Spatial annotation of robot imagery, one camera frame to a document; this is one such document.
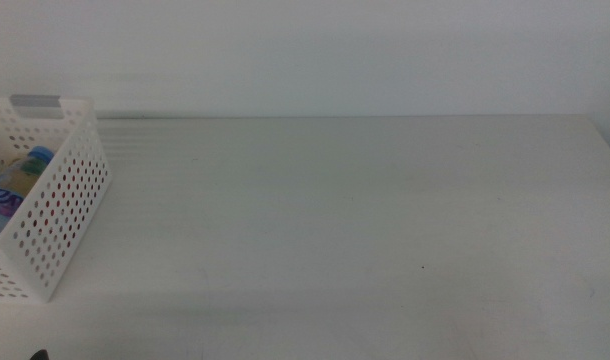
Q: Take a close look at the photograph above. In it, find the red soda can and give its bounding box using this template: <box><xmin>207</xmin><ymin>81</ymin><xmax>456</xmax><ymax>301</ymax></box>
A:
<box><xmin>19</xmin><ymin>159</ymin><xmax>86</xmax><ymax>241</ymax></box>

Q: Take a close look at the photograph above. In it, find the small water bottle blue cap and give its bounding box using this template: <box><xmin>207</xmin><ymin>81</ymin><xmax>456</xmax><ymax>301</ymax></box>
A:
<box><xmin>0</xmin><ymin>145</ymin><xmax>55</xmax><ymax>242</ymax></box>

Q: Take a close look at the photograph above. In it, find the white perforated plastic basket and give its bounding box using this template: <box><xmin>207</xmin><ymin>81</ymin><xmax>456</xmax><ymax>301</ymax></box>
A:
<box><xmin>0</xmin><ymin>94</ymin><xmax>111</xmax><ymax>304</ymax></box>

